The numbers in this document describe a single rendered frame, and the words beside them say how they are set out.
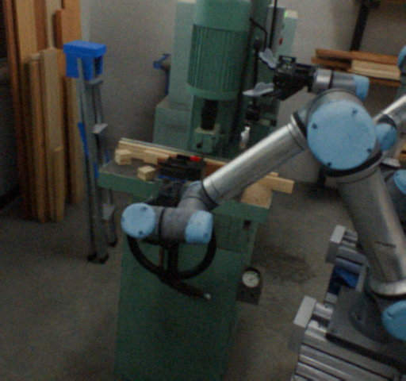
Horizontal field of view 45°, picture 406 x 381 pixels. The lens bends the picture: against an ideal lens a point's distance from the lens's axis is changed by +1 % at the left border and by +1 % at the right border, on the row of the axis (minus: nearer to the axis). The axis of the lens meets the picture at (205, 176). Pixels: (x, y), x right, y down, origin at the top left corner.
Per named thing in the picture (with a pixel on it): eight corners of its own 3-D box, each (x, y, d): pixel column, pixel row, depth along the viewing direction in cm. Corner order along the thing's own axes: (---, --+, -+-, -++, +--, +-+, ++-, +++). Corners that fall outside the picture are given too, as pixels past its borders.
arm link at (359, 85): (363, 109, 139) (371, 78, 135) (324, 101, 140) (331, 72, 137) (361, 102, 146) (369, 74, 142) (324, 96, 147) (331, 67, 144)
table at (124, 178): (83, 197, 160) (84, 180, 157) (120, 165, 187) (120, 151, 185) (263, 238, 150) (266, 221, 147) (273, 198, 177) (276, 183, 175)
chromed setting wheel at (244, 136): (235, 158, 177) (241, 126, 172) (241, 148, 189) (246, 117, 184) (243, 159, 177) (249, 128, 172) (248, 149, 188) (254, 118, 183)
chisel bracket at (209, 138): (190, 154, 168) (193, 131, 165) (200, 141, 181) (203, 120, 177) (211, 158, 167) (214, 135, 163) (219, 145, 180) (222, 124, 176)
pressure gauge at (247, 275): (239, 290, 163) (243, 269, 159) (240, 282, 166) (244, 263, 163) (257, 294, 162) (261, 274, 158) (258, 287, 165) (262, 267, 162)
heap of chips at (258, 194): (240, 201, 158) (242, 190, 157) (247, 185, 171) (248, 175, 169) (267, 206, 157) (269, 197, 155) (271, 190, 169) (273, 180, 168)
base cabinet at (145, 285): (111, 375, 200) (121, 225, 172) (157, 292, 252) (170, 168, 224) (216, 406, 193) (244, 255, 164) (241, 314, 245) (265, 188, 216)
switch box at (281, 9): (259, 51, 181) (267, 5, 175) (263, 48, 190) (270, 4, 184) (276, 53, 180) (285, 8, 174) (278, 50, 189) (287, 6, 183)
